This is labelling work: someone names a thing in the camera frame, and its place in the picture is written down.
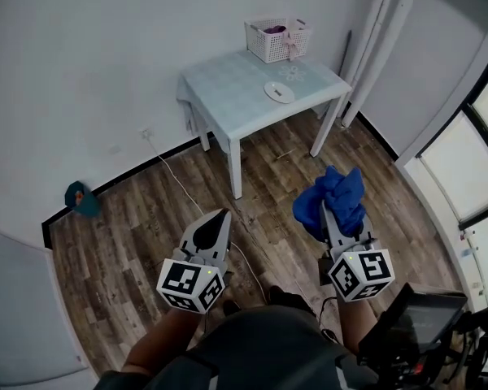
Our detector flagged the white cable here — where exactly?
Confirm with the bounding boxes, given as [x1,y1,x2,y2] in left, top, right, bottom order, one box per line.
[146,136,269,305]

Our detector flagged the black cable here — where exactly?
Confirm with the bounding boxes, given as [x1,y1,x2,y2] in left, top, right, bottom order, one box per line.
[317,296,339,343]

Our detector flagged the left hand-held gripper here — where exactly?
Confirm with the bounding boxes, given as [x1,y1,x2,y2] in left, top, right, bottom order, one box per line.
[156,208,233,314]

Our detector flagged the pale blue tablecloth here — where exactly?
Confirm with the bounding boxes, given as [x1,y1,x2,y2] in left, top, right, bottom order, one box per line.
[175,49,353,142]

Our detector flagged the black monitor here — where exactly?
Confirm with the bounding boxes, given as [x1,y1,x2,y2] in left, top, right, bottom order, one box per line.
[356,281,469,370]

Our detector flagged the person's black right shoe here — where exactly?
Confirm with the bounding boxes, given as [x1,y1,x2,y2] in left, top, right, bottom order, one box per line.
[267,284,315,313]

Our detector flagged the teal dustpan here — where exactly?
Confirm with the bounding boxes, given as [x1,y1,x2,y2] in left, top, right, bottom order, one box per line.
[63,180,102,219]

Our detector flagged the person's grey clothing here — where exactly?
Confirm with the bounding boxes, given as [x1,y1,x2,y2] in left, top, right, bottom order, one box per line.
[92,304,380,390]

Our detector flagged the white plate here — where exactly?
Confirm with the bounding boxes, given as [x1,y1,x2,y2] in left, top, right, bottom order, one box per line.
[264,80,296,105]

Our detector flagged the white pipes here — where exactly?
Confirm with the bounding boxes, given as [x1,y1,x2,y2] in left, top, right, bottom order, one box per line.
[340,0,425,128]

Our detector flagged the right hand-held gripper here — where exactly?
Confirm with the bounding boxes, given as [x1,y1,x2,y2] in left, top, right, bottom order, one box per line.
[319,200,394,302]

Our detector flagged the person's right forearm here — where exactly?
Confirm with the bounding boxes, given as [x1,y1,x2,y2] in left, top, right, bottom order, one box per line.
[336,297,382,356]

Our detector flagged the blue cloth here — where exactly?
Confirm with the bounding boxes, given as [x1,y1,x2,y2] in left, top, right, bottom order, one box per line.
[291,164,368,244]

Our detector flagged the white plastic basket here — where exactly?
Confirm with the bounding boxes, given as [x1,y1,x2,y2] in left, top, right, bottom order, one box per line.
[243,13,312,65]

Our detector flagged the white cabinet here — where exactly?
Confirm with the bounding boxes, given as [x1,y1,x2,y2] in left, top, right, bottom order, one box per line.
[0,222,97,390]

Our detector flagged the pink cloth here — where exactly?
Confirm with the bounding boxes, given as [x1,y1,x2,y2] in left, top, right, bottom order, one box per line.
[281,18,307,62]

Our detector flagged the white square table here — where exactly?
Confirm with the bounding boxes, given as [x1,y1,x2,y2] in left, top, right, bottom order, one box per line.
[176,49,353,201]

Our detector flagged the dark thin stick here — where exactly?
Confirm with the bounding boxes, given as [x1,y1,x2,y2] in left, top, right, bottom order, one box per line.
[338,29,353,77]

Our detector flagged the glass door with frame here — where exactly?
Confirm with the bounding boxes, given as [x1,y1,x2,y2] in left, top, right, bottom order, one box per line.
[393,26,488,304]

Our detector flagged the person's left forearm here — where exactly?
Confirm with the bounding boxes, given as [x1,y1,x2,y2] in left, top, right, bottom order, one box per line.
[120,305,207,376]

